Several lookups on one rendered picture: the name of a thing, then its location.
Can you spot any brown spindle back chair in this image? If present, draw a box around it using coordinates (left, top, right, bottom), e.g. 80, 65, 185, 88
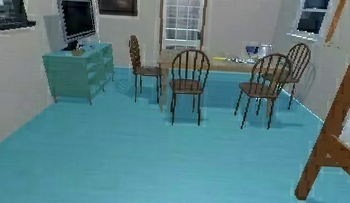
166, 47, 212, 128
233, 51, 294, 132
125, 34, 165, 106
261, 40, 312, 111

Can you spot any brown wooden shelf frame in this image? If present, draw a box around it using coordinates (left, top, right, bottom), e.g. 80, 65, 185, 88
293, 9, 350, 203

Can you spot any white paned window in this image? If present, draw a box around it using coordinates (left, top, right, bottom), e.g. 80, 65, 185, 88
157, 0, 208, 56

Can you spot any brown wooden slat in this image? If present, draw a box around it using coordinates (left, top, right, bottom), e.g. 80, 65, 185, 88
324, 0, 349, 45

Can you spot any light wooden table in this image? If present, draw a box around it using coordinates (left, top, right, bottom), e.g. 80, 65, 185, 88
155, 48, 292, 120

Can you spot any silver pot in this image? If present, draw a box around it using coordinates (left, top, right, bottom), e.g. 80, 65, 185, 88
257, 43, 274, 60

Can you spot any small brown dish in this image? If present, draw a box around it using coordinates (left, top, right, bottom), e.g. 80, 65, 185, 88
70, 48, 86, 58

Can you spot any white sash window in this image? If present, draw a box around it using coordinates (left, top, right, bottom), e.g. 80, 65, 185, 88
287, 0, 334, 43

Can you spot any teal shelf cabinet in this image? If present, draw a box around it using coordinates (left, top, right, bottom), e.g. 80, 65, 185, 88
39, 39, 117, 107

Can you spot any silver television set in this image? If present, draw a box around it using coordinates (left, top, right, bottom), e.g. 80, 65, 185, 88
53, 0, 99, 53

